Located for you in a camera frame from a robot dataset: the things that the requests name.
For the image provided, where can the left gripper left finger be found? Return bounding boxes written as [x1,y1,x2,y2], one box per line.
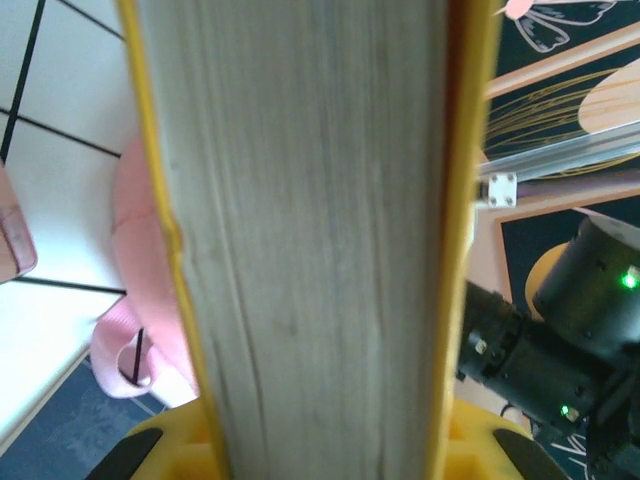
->
[89,397,231,480]

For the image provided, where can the pink backpack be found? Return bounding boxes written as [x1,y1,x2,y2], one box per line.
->
[92,134,204,409]

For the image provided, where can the aluminium corner post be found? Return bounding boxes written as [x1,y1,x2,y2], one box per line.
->
[474,122,640,182]

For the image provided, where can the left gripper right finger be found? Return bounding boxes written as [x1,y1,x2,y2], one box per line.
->
[442,397,569,480]

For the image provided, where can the white corner bracket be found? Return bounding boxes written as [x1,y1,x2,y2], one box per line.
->
[477,171,519,207]

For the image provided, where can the small pink box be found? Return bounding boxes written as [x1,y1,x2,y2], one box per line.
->
[0,158,39,282]

